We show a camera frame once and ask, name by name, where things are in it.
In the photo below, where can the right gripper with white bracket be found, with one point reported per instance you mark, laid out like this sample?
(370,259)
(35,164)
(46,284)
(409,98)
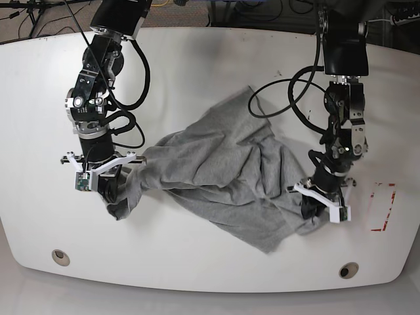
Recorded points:
(100,168)

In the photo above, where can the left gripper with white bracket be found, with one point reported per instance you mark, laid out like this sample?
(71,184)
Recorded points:
(325,191)

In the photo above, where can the grey T-shirt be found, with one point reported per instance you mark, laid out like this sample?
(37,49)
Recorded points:
(229,169)

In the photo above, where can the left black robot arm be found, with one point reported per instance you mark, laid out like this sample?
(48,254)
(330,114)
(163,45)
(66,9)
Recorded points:
(341,40)

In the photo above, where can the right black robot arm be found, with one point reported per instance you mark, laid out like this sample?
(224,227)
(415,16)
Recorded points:
(95,113)

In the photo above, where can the red tape rectangle marking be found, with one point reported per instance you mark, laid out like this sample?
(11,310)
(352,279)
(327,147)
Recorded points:
(380,206)

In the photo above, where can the black tripod stand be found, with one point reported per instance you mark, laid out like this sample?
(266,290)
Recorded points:
(32,13)

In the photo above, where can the white power strip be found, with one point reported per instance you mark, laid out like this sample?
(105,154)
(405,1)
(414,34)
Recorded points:
(405,15)

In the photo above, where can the right table cable grommet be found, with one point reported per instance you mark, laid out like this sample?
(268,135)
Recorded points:
(349,270)

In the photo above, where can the table cable grommet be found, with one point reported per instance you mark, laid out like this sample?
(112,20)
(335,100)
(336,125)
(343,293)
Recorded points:
(349,270)
(60,258)

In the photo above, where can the left table cable grommet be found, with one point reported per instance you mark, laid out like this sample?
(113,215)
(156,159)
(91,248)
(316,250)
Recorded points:
(60,258)

